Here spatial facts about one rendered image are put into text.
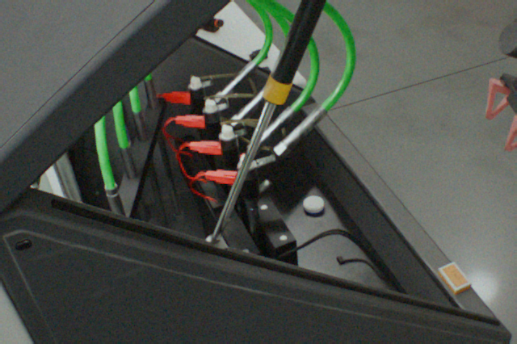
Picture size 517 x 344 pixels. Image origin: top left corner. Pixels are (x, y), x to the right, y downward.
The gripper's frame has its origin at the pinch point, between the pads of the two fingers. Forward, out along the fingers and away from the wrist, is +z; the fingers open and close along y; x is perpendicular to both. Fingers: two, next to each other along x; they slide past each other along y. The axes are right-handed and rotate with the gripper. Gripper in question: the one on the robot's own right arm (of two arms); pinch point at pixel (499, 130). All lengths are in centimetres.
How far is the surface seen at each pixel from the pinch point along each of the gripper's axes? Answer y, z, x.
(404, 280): 18.8, 23.6, -13.6
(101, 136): 20, 7, -70
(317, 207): -2.9, 29.2, -24.1
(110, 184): 20, 15, -67
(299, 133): 12.7, 4.1, -41.7
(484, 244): -58, 74, 74
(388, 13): -230, 70, 83
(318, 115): 11.9, 0.8, -39.9
